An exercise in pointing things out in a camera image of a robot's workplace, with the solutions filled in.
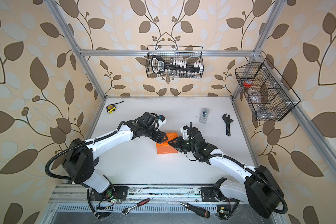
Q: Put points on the socket set rail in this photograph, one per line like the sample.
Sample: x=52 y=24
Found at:
x=177 y=67

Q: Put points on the back wire basket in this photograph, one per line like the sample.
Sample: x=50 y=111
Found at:
x=187 y=53

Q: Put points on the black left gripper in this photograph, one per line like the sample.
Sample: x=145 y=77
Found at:
x=157 y=139

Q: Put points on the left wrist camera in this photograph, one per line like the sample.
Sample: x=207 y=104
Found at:
x=152 y=120

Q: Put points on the side wire basket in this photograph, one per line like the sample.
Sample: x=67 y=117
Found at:
x=273 y=98

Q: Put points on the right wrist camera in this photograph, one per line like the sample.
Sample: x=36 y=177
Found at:
x=186 y=132

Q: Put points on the black orange screwdriver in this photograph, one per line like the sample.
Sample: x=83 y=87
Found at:
x=197 y=210

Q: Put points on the red handled ratchet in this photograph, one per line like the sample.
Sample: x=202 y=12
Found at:
x=139 y=204

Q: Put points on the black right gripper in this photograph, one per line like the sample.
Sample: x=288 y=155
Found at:
x=178 y=143

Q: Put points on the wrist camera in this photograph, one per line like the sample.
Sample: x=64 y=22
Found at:
x=186 y=132
x=152 y=120

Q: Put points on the yellow tape measure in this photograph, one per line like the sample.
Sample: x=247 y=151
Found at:
x=112 y=107

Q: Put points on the black adjustable wrench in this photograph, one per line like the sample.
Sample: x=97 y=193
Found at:
x=227 y=120

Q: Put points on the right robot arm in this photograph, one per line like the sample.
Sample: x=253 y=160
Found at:
x=254 y=185

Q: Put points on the red capped plastic bottle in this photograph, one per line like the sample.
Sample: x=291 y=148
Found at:
x=248 y=86

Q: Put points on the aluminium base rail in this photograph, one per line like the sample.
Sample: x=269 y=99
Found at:
x=161 y=194

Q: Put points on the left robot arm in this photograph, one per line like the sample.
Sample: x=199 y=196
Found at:
x=79 y=159

